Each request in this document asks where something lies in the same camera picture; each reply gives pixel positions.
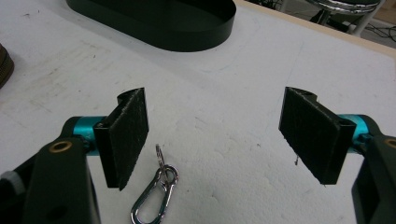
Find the black oval tray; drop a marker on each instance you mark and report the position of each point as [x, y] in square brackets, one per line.
[162, 21]

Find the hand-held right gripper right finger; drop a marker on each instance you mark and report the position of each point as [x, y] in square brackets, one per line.
[314, 137]

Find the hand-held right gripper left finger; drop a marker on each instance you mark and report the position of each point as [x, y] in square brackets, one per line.
[124, 137]

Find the brown round object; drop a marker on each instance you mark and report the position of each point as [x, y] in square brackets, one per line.
[4, 67]

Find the chrome stool base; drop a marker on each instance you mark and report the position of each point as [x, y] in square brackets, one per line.
[345, 12]

